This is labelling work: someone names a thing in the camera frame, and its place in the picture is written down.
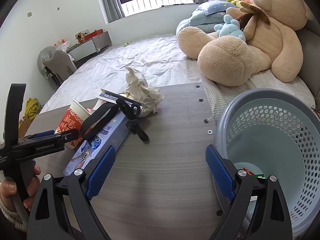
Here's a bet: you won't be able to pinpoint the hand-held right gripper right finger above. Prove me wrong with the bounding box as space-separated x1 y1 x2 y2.
205 144 293 240

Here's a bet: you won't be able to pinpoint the long blue cartoon box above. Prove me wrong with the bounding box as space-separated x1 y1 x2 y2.
63 110 133 178

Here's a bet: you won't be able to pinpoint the blue pillows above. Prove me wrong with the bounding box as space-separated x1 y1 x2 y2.
176 12 220 34

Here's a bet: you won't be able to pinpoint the grey perforated plastic basket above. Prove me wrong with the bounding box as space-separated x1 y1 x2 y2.
212 88 320 240

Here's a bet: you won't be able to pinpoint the bed with checked sheet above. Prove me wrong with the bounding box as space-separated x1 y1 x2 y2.
39 34 317 115

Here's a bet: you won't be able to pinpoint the person's left hand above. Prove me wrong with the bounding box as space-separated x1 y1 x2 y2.
0 160 42 212

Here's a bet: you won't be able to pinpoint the grey clothes on chair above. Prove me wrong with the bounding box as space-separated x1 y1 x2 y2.
37 46 57 75

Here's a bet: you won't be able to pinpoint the grey bedside cabinet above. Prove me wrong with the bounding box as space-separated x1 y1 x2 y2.
66 31 112 62

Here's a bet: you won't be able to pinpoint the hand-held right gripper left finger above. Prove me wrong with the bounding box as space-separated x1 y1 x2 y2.
27 145 117 240

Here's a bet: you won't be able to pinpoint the grey chair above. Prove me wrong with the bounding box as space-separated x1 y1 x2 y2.
45 50 78 85

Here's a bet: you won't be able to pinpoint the cream paper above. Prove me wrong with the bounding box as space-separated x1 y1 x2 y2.
124 66 165 118

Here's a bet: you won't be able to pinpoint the red paper cup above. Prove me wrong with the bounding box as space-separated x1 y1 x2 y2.
54 99 93 150

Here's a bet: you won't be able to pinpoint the white plastic bag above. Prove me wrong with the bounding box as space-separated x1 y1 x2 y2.
55 41 70 52

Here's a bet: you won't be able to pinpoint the light blue pillow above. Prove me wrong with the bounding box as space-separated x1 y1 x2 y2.
194 0 237 18

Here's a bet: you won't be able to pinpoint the cardboard box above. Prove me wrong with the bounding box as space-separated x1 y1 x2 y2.
18 116 32 138

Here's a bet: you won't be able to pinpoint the yellow bag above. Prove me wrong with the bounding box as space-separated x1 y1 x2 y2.
26 98 40 119

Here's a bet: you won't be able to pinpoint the large beige teddy bear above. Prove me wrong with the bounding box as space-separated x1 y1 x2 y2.
177 0 314 87

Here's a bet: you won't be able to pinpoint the brown moose plush toy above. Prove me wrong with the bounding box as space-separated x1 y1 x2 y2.
226 1 272 30

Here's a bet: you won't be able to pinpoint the light blue plush toy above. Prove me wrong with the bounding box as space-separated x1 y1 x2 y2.
214 14 247 42

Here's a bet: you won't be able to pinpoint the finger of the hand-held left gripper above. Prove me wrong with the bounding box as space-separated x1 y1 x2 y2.
19 130 57 142
54 129 79 143

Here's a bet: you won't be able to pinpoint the red green wrapper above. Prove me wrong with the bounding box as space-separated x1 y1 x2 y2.
241 167 265 179

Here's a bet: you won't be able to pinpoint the red box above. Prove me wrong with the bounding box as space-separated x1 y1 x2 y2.
84 29 103 40

